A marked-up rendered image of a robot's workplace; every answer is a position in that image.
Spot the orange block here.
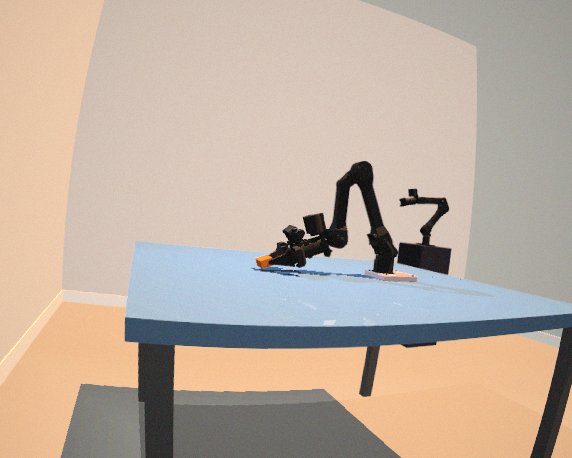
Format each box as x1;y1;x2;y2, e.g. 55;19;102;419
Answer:
255;255;274;269

